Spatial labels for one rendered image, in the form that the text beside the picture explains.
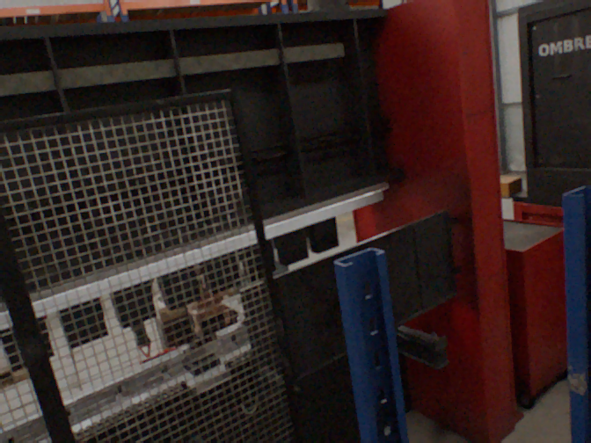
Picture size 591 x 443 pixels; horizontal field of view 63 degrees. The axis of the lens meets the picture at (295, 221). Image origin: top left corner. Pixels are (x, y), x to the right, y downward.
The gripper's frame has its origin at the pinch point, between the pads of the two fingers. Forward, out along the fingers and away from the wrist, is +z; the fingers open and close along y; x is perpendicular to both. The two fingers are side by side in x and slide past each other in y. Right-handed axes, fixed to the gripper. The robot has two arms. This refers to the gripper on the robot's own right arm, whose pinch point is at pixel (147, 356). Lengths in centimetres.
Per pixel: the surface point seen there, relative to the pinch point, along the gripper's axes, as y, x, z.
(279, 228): 52, 69, -46
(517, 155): -374, 745, -54
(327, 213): 48, 98, -47
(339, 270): 217, 7, -41
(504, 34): -332, 742, -266
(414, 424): 22, 131, 87
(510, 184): 2, 281, -31
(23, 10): -416, -4, -402
